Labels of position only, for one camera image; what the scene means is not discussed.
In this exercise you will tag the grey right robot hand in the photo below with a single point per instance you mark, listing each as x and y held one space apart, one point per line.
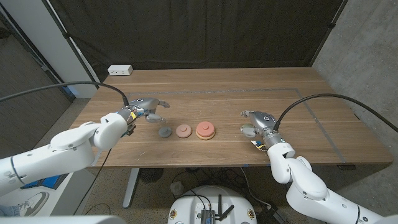
264 123

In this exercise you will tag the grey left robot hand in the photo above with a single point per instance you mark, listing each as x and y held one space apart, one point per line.
144 104

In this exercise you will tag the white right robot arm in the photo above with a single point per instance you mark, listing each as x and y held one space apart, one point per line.
308 186

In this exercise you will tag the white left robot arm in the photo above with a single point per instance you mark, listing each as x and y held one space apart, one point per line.
62 152

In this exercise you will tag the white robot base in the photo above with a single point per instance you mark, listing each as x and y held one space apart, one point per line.
189 205

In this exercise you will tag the white power strip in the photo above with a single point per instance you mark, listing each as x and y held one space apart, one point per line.
120 70

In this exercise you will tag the black round floor object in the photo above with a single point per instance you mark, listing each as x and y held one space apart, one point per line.
150 174

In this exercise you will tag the white table leg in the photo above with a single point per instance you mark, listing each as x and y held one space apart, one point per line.
130 186

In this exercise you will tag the grey round floor object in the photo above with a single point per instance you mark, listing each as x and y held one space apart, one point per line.
177 188

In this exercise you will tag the black backdrop curtain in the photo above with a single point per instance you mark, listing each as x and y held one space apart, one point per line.
199 31

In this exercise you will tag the black power adapter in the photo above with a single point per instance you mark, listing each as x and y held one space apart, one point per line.
272 214

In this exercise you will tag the black backdrop stand pole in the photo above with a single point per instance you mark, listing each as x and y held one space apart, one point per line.
331 26
71 43

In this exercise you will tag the black foot pedal blue pads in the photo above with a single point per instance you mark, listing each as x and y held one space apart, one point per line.
42 183

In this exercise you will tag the white robot torso edge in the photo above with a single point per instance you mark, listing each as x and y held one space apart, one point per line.
62 220

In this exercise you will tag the white sneaker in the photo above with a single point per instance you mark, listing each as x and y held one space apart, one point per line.
31 203

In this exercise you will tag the person leg in jeans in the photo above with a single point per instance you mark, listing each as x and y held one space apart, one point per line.
6 211

